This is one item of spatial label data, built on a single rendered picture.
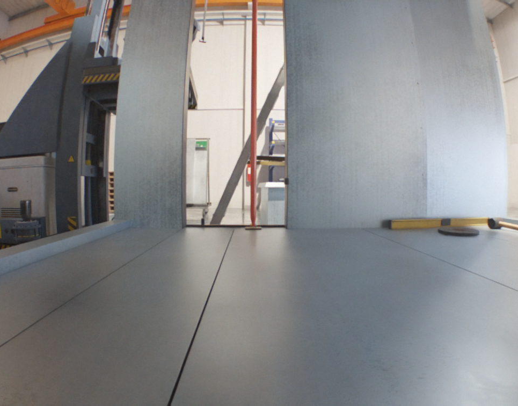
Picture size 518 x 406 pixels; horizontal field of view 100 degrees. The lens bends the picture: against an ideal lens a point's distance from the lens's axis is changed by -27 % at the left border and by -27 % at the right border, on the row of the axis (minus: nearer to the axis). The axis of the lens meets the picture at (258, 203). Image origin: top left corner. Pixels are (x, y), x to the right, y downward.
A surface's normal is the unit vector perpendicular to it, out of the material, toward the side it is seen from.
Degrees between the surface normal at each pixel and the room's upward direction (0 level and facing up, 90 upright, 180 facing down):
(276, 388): 0
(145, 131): 90
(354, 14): 90
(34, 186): 90
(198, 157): 78
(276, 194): 90
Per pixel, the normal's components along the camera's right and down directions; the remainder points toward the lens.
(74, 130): 0.13, 0.06
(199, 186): 0.09, -0.15
